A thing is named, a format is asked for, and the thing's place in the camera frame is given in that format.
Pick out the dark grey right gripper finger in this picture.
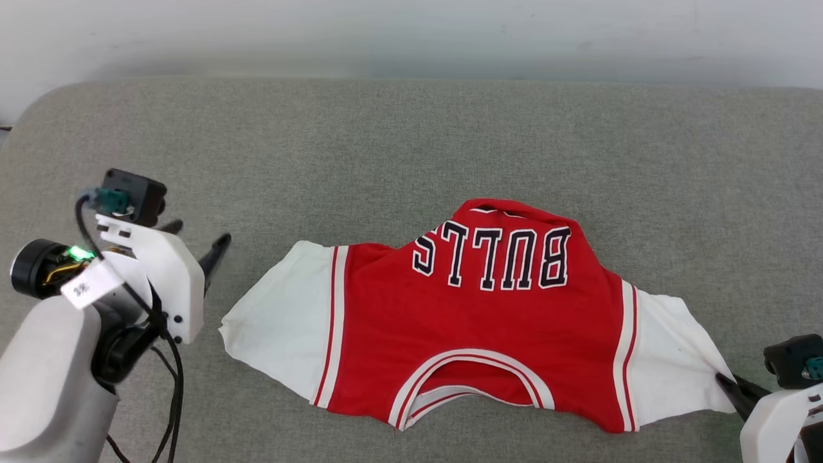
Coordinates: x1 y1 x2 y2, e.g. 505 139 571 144
715 374 764 420
734 376 773 403

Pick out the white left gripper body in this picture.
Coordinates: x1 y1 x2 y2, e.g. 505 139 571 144
96 215 207 345

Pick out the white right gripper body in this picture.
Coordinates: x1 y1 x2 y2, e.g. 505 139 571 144
739 382 823 463

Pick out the red and white Bulls jersey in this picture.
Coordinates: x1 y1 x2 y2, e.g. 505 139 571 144
219 198 739 433

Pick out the white paper label tag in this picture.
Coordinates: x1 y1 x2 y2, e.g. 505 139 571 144
60 257 124 311

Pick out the grey fabric sofa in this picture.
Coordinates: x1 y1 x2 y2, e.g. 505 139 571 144
0 77 823 463

